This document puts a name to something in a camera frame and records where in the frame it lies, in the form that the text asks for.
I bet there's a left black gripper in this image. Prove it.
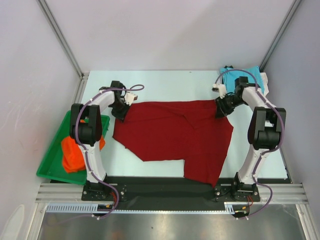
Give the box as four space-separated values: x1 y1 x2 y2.
110 99 132 123

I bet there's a dark red t-shirt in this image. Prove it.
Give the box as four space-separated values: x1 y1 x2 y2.
113 100 234 186

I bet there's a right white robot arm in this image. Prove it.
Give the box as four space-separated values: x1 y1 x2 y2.
212 76 286 201

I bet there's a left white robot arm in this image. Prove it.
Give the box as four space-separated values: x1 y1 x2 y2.
69 80 135 200

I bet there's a folded cyan t-shirt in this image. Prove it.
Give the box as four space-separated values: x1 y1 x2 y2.
219 66 264 93

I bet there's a folded white t-shirt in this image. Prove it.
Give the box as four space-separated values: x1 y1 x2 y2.
260 72 269 96

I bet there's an orange t-shirt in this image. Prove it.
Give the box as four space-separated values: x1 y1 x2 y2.
60 119 106 174

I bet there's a green plastic tray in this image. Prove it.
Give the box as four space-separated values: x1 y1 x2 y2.
36 110 111 185

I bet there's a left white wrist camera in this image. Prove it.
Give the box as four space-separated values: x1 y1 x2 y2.
124 91 138 106

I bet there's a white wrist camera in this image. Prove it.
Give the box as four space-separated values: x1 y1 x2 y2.
124 91 138 106
212 83 227 99

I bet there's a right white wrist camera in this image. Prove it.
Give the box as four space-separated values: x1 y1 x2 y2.
212 83 227 99

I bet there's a left aluminium corner post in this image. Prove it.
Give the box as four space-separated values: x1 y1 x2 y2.
36 0 84 80

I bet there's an aluminium corner post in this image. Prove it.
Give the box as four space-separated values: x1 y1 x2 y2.
36 0 84 80
259 0 304 72

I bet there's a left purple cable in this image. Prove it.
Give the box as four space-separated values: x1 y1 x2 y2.
74 84 145 221

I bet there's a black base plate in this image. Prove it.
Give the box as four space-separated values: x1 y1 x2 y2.
81 176 290 212

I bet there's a white slotted cable duct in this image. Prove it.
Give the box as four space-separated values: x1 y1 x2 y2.
46 203 235 215

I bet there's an aluminium front rail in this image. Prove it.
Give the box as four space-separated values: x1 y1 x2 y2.
35 183 309 205

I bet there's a right aluminium corner post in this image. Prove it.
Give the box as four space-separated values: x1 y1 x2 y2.
259 0 304 72

